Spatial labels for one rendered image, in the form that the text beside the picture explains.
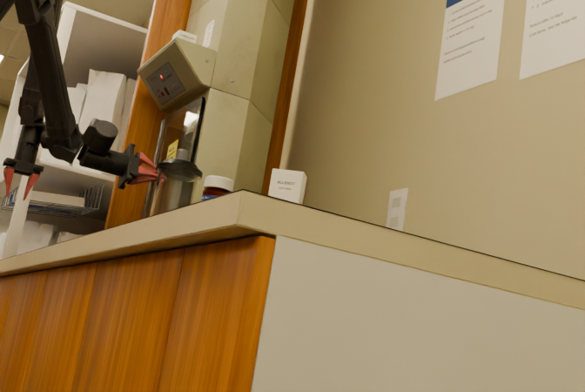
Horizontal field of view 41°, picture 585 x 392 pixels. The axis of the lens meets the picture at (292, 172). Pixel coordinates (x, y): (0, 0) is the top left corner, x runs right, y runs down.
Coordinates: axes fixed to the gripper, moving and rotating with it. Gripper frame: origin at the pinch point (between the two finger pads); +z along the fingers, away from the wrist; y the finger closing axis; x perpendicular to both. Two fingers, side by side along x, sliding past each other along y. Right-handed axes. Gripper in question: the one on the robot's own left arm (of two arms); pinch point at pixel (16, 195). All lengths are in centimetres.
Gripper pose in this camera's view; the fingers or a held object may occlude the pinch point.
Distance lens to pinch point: 229.8
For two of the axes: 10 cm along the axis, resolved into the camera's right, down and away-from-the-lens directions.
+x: -4.7, 1.5, 8.7
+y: 8.7, 2.5, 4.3
